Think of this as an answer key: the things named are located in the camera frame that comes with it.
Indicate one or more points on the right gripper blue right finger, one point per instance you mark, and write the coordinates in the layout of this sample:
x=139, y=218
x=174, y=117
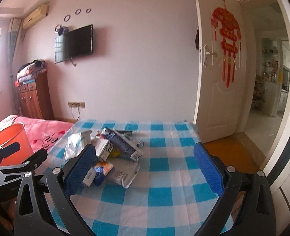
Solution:
x=224, y=183

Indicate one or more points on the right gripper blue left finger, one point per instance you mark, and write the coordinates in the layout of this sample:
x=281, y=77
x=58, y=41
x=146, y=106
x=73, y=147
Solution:
x=64, y=182

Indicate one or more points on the blue orange snack packet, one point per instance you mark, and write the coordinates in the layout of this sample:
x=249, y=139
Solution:
x=102, y=168

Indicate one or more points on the yellow wrapper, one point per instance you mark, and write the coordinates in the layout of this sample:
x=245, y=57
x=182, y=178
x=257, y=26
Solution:
x=115, y=153

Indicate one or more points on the grey wet wipes pack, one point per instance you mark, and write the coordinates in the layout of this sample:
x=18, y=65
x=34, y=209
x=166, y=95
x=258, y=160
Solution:
x=123, y=172

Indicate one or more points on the white Vinda tissue pack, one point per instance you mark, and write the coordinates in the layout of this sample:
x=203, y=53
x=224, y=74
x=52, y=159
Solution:
x=89, y=178

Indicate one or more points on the clear plastic wrapper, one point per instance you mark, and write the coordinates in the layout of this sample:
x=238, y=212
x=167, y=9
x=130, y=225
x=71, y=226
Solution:
x=76, y=143

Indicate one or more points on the orange plastic bucket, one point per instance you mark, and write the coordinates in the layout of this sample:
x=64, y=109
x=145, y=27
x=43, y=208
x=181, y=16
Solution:
x=11, y=134

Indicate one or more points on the pink bed blanket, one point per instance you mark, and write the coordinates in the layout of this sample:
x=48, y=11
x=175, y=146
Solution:
x=40, y=132

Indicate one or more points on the white small carton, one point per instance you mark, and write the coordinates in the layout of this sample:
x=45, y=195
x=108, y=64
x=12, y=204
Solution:
x=103, y=148

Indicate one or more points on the blue white checkered tablecloth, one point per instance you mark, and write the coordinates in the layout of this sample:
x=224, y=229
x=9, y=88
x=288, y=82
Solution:
x=169, y=195

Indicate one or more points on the dark blue white box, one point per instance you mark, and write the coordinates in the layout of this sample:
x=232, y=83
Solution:
x=127, y=147

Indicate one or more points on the brown wooden cabinet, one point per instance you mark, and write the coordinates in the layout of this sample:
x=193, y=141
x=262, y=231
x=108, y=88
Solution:
x=34, y=98

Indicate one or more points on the folded blankets stack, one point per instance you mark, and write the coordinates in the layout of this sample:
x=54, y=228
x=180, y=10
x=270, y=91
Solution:
x=30, y=71

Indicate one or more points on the white door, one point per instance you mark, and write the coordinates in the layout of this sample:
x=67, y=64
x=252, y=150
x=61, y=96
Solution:
x=218, y=107

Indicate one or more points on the red Chinese knot decoration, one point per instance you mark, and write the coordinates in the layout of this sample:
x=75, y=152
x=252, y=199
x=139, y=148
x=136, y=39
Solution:
x=231, y=36

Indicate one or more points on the curtain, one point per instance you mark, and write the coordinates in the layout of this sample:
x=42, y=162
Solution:
x=12, y=35

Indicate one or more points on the white air conditioner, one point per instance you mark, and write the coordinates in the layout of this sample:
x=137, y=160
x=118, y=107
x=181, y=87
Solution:
x=35, y=16

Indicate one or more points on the wall power outlet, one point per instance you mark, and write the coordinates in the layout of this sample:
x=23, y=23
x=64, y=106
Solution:
x=76, y=104

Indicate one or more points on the silver door handle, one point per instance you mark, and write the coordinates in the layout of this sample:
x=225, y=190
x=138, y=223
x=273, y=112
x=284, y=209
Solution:
x=208, y=56

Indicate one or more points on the black wall television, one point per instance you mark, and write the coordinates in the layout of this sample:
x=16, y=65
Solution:
x=78, y=42

